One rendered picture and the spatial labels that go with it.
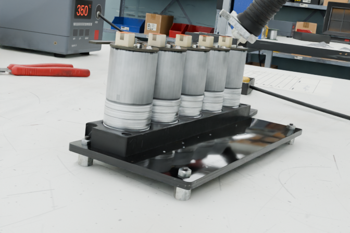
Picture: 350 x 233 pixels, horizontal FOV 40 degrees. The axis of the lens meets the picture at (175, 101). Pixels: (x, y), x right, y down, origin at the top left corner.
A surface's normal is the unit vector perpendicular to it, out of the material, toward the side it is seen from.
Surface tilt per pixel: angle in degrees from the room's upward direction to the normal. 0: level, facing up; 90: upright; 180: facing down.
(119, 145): 90
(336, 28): 81
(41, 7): 90
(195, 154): 0
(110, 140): 90
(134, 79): 90
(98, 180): 0
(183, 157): 0
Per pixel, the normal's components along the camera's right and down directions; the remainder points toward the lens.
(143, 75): 0.51, 0.22
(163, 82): 0.10, 0.19
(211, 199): 0.11, -0.98
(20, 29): -0.28, 0.14
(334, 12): -0.44, -0.05
